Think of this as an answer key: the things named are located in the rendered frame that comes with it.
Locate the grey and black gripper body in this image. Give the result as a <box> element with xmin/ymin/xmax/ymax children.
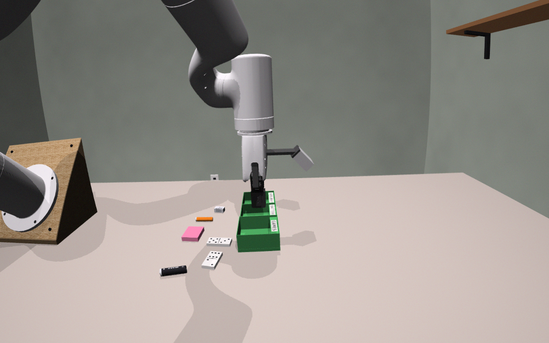
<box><xmin>237</xmin><ymin>129</ymin><xmax>272</xmax><ymax>182</ymax></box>

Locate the black aa battery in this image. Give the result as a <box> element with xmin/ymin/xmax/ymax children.
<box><xmin>159</xmin><ymin>265</ymin><xmax>187</xmax><ymax>276</ymax></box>

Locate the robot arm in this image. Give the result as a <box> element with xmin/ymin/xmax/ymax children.
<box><xmin>0</xmin><ymin>0</ymin><xmax>314</xmax><ymax>232</ymax></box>

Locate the green three-compartment bin rack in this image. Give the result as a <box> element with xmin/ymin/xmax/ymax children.
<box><xmin>236</xmin><ymin>191</ymin><xmax>280</xmax><ymax>252</ymax></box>

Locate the white domino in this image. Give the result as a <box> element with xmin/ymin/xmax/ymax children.
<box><xmin>202</xmin><ymin>251</ymin><xmax>223</xmax><ymax>270</ymax></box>
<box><xmin>206</xmin><ymin>237</ymin><xmax>232</xmax><ymax>247</ymax></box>

